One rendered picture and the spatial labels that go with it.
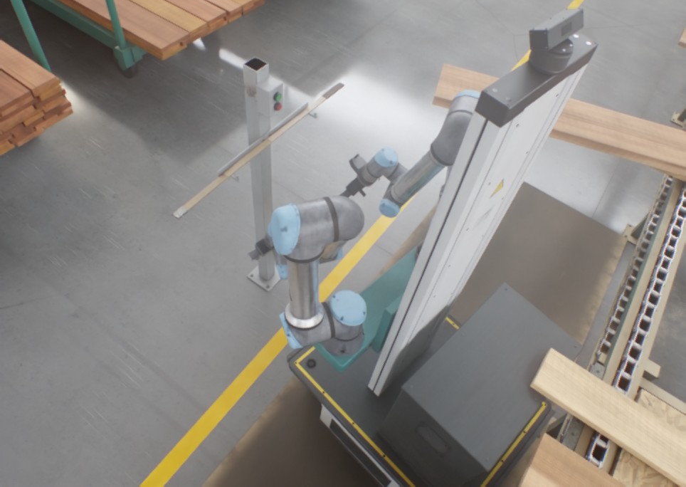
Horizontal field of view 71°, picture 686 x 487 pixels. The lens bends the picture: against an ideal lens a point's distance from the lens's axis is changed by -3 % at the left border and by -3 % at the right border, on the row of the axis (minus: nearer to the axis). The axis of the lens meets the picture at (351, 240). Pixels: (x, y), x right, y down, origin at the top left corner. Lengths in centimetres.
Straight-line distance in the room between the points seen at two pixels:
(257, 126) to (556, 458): 144
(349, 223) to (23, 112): 207
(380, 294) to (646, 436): 95
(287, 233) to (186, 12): 263
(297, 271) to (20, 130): 198
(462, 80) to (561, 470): 169
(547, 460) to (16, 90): 274
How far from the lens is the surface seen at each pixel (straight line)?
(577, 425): 176
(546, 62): 100
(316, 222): 119
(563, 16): 102
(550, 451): 163
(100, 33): 374
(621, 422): 178
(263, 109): 177
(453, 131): 153
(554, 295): 301
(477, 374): 165
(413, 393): 157
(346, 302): 154
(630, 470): 180
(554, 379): 172
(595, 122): 257
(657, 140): 267
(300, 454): 235
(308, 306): 142
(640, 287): 216
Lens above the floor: 230
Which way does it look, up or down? 54 degrees down
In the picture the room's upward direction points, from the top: 10 degrees clockwise
